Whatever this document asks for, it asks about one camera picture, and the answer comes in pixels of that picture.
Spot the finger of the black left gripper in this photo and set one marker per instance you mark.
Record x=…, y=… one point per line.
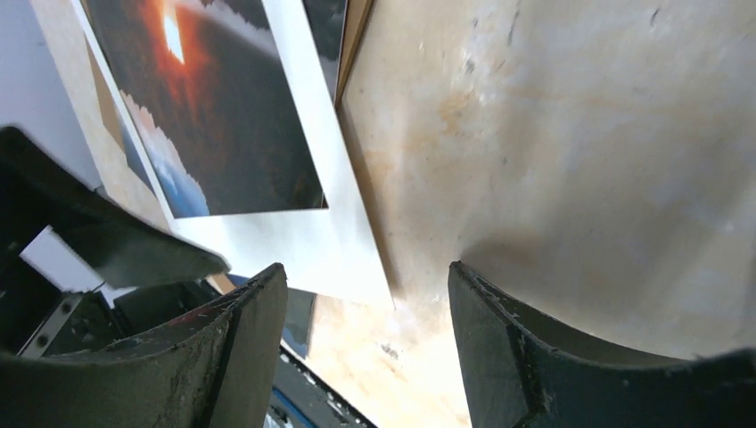
x=36, y=192

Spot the sunset landscape photo print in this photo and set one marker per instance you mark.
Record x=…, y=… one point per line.
x=205, y=88

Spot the white photo mat board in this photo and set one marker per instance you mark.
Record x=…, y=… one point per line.
x=313, y=195

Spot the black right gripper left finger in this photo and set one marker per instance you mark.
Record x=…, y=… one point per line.
x=211, y=367

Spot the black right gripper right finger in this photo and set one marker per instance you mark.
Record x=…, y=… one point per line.
x=523, y=368

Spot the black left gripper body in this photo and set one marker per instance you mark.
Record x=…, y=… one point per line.
x=54, y=303

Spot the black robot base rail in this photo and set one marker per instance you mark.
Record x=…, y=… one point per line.
x=299, y=398

